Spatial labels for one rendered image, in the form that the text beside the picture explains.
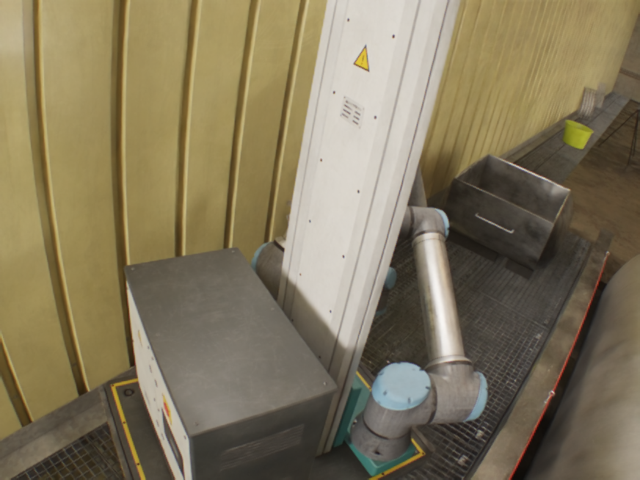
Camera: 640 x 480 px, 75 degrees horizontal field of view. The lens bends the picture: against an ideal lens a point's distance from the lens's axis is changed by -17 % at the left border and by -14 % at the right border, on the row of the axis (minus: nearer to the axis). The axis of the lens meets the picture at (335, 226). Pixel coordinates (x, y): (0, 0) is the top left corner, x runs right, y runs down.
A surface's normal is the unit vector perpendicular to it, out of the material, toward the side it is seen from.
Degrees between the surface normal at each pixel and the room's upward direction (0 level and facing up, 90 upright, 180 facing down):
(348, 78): 90
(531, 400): 2
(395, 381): 5
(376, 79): 90
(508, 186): 90
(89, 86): 90
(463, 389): 24
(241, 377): 0
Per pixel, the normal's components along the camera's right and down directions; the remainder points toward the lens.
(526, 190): -0.58, 0.33
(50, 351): 0.78, 0.43
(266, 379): 0.18, -0.84
